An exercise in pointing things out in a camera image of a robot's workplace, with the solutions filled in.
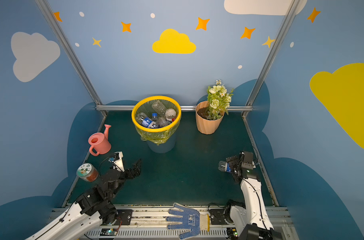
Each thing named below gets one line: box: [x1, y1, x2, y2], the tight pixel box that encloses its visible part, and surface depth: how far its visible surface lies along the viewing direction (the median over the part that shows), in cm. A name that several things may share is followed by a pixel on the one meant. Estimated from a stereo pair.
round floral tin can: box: [76, 163, 99, 183], surface depth 84 cm
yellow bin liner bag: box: [131, 95, 182, 146], surface depth 81 cm
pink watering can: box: [88, 124, 112, 156], surface depth 94 cm
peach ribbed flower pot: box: [195, 100, 225, 135], surface depth 104 cm
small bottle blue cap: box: [152, 113, 159, 123], surface depth 88 cm
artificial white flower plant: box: [206, 79, 234, 120], surface depth 95 cm
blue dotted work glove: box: [165, 203, 210, 240], surface depth 75 cm
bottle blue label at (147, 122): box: [136, 115, 159, 129], surface depth 80 cm
